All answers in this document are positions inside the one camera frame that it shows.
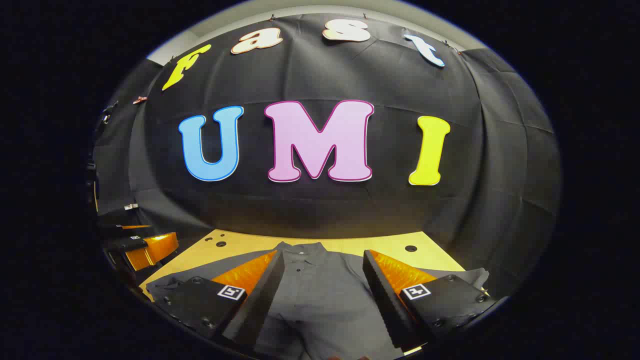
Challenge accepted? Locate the black backdrop cloth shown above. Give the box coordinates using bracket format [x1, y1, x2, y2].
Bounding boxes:
[92, 12, 563, 301]

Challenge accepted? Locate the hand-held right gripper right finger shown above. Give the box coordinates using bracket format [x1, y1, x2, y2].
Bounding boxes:
[362, 248, 497, 351]

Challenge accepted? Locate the dark equipment stand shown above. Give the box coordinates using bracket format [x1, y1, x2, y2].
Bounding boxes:
[86, 100, 120, 211]

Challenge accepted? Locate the grey polo shirt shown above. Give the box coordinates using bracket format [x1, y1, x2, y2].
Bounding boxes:
[145, 241, 491, 360]

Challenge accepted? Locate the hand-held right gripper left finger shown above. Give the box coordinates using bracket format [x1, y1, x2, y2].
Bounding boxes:
[159, 249, 287, 351]

